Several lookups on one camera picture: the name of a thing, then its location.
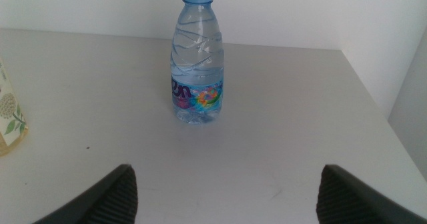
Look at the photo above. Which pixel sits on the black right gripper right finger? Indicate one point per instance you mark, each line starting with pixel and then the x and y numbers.
pixel 350 200

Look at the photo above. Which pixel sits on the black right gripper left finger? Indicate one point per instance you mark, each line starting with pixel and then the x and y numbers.
pixel 106 200

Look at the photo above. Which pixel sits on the yellow tea bottle white cap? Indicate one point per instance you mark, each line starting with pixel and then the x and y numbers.
pixel 8 117

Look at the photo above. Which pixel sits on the clear water bottle blue cap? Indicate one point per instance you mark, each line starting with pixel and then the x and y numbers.
pixel 197 67

